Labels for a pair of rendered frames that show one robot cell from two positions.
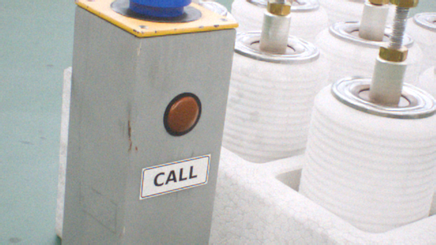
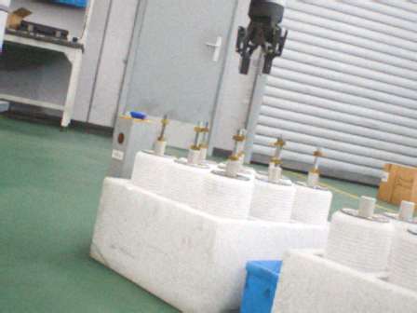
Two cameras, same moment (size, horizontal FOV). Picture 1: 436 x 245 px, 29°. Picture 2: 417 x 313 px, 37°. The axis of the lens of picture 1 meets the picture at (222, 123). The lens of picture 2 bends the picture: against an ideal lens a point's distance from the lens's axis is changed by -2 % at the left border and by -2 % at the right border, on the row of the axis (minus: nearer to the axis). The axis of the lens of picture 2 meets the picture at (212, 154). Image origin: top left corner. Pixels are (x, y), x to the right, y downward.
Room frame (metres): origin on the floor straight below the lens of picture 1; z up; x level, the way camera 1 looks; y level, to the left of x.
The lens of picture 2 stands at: (0.69, -1.46, 0.35)
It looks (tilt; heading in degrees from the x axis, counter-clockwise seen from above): 3 degrees down; 91
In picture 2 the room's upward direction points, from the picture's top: 12 degrees clockwise
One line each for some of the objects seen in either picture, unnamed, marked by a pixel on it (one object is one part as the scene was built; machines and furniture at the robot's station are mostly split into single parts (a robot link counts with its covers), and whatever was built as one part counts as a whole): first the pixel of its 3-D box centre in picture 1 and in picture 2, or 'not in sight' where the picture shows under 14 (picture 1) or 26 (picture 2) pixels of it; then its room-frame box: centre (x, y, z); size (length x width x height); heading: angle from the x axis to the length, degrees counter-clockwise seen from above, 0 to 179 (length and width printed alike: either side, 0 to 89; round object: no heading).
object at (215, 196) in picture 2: not in sight; (220, 223); (0.72, -0.29, 0.16); 0.10 x 0.10 x 0.18
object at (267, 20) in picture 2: not in sight; (263, 22); (0.73, -0.11, 0.57); 0.08 x 0.08 x 0.09
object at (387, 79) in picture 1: (387, 80); (159, 148); (0.56, -0.11, 0.26); 0.02 x 0.02 x 0.03
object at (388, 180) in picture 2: not in sight; (403, 184); (2.20, 3.59, 0.15); 0.30 x 0.24 x 0.30; 11
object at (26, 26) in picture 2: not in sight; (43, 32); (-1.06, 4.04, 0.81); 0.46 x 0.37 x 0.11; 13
